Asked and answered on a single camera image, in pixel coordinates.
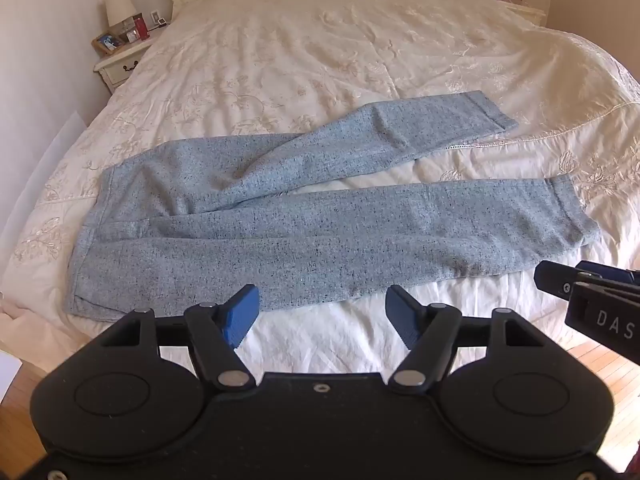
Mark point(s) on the wooden picture frame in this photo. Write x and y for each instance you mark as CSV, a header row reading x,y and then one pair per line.
x,y
107,44

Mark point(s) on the table lamp with glass base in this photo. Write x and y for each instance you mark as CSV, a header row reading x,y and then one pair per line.
x,y
120,7

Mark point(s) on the blue-grey speckled pants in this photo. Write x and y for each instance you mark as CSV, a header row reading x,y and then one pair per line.
x,y
350,230

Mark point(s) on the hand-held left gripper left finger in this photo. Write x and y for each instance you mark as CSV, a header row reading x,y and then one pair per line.
x,y
242,316

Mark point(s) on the red bottle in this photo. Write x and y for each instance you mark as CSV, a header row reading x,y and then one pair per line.
x,y
141,27

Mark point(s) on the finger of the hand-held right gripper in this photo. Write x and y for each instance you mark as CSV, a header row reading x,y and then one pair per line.
x,y
612,275
557,280

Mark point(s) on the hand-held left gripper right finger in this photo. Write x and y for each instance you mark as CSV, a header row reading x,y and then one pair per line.
x,y
402,317

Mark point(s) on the white flat panel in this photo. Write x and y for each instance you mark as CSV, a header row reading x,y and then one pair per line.
x,y
62,155

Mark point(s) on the small alarm clock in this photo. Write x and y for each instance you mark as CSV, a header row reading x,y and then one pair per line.
x,y
131,36

